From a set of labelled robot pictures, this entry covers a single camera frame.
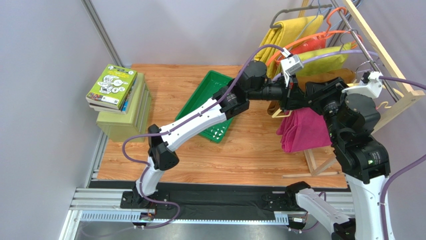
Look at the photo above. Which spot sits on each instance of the metal hanging rail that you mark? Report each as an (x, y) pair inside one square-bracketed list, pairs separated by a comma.
[(373, 40)]

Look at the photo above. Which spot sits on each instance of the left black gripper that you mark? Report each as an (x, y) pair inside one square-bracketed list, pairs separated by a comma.
[(292, 97)]

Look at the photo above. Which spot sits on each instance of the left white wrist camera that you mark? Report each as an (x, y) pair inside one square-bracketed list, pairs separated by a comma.
[(290, 65)]

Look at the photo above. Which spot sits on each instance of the orange hanger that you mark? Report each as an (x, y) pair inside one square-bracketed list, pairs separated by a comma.
[(329, 33)]

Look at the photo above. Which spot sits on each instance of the wooden clothes rack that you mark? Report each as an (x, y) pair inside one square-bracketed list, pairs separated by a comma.
[(403, 101)]

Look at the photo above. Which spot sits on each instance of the yellow trousers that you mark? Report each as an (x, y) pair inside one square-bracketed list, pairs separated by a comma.
[(290, 30)]

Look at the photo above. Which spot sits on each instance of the lilac hanger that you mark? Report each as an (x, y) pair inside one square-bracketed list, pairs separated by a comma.
[(349, 52)]

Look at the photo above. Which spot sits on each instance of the green plastic tray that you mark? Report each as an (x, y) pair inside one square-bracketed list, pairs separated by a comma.
[(211, 83)]

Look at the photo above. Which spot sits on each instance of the black base mat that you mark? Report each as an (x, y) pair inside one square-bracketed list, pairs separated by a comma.
[(208, 201)]

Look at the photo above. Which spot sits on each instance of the aluminium corner post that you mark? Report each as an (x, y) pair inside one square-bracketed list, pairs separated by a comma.
[(100, 28)]

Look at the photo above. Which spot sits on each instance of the cream yellow hanger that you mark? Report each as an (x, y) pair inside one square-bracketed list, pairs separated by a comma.
[(274, 109)]

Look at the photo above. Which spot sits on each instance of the pink trousers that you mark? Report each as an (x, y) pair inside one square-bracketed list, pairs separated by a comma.
[(304, 129)]

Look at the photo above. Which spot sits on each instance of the red orange trousers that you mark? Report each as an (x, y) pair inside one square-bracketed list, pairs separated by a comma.
[(309, 43)]

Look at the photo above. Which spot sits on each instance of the grey hanger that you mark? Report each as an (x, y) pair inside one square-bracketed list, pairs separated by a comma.
[(272, 24)]

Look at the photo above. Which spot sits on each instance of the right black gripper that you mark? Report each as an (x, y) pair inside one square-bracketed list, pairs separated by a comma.
[(319, 94)]

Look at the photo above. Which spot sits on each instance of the lime green trousers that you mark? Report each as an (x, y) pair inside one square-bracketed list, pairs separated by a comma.
[(321, 65)]

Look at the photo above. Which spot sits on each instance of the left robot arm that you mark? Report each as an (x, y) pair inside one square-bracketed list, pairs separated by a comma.
[(251, 83)]

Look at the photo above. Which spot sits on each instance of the brown trousers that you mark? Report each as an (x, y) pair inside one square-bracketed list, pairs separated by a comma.
[(346, 74)]

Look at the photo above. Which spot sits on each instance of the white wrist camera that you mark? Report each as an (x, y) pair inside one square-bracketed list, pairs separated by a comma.
[(370, 85), (290, 65)]

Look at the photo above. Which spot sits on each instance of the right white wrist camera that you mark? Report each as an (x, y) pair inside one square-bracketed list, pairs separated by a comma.
[(370, 85)]

